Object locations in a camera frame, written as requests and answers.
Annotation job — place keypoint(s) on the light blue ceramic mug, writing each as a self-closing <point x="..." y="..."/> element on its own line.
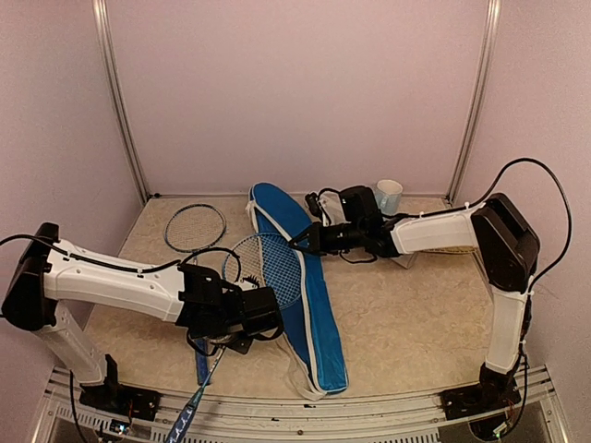
<point x="388" y="194"/>

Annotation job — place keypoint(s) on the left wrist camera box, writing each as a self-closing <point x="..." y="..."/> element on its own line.
<point x="260" y="304"/>

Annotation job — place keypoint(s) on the aluminium corner post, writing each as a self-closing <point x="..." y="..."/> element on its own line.
<point x="102" y="23"/>
<point x="478" y="96"/>

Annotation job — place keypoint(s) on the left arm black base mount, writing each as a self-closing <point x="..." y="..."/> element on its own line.
<point x="114" y="397"/>

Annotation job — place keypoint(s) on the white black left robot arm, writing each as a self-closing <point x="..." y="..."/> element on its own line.
<point x="52" y="271"/>

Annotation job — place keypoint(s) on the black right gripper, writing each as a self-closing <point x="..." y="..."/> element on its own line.
<point x="316" y="245"/>

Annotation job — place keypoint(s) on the blue racket cover bag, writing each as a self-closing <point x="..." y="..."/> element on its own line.
<point x="311" y="337"/>

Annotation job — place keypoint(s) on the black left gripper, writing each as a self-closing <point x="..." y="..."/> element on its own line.
<point x="242" y="344"/>

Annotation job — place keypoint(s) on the right aluminium corner post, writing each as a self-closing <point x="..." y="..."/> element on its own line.
<point x="478" y="96"/>

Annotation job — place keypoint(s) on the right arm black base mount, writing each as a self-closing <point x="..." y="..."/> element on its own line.
<point x="492" y="392"/>

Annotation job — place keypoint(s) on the aluminium front rail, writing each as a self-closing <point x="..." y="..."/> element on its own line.
<point x="410" y="417"/>

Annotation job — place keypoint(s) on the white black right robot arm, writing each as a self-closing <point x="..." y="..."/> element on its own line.
<point x="506" y="242"/>

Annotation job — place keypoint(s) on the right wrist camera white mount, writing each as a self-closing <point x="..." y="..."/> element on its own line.
<point x="326" y="205"/>

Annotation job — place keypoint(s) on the white shuttlecock tube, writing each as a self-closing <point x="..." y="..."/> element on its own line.
<point x="405" y="261"/>

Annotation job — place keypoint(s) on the left aluminium corner post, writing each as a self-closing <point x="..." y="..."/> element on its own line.
<point x="102" y="23"/>

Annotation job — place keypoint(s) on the blue badminton racket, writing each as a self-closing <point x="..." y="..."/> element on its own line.
<point x="260" y="260"/>
<point x="194" y="227"/>

